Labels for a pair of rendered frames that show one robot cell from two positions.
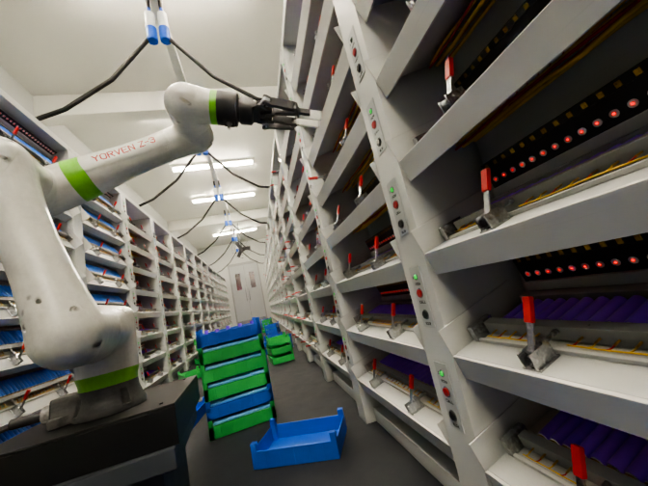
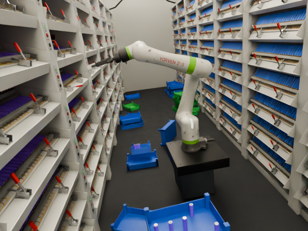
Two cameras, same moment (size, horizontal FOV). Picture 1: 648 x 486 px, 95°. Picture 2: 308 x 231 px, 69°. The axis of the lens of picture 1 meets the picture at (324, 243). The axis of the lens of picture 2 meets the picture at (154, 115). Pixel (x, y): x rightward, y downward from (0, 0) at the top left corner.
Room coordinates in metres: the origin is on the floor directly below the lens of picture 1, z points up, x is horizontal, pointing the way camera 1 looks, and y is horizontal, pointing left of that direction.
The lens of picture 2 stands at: (2.29, 0.66, 1.18)
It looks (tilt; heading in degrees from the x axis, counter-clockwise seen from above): 19 degrees down; 192
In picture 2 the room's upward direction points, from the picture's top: 7 degrees counter-clockwise
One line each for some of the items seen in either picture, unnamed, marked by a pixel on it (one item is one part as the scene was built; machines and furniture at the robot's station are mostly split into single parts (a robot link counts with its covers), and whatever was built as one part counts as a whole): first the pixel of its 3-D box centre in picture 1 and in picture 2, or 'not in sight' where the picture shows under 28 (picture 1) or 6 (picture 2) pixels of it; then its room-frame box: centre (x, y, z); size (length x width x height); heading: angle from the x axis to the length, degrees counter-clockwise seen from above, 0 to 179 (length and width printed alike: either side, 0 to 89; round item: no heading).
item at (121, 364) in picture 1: (103, 344); (189, 128); (0.75, 0.59, 0.51); 0.16 x 0.13 x 0.19; 18
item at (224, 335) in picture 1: (229, 331); (184, 223); (1.57, 0.58, 0.44); 0.30 x 0.20 x 0.08; 111
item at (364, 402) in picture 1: (337, 209); (46, 113); (1.32, -0.10, 0.88); 0.20 x 0.09 x 1.75; 104
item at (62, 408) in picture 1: (83, 404); (198, 142); (0.74, 0.64, 0.39); 0.26 x 0.15 x 0.06; 107
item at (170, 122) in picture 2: not in sight; (167, 132); (-0.11, 0.30, 0.10); 0.30 x 0.08 x 0.20; 161
